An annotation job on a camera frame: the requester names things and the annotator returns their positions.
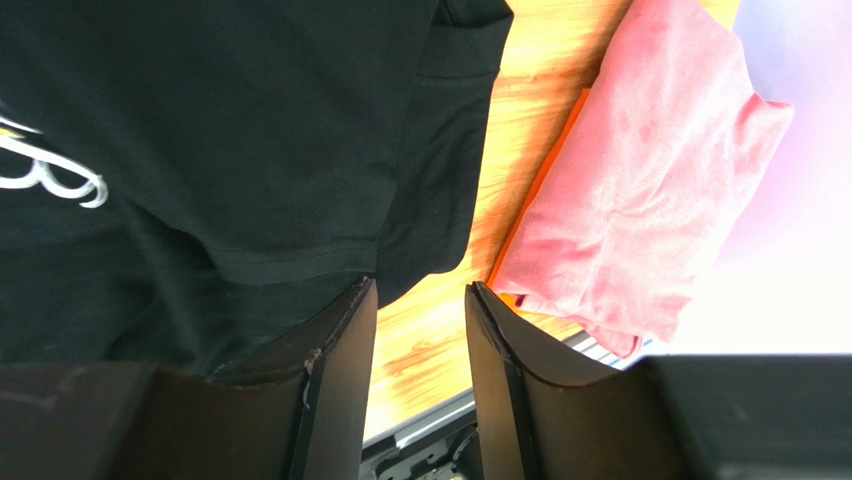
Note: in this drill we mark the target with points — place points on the black floral t shirt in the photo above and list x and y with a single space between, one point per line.
186 181

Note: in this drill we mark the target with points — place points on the folded orange t shirt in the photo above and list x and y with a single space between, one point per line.
512 300

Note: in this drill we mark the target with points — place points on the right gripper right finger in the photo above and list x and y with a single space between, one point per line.
547 411

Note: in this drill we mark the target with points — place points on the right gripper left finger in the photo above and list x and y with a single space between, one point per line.
293 410

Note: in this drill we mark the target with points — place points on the folded pink t shirt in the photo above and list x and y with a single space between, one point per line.
667 152

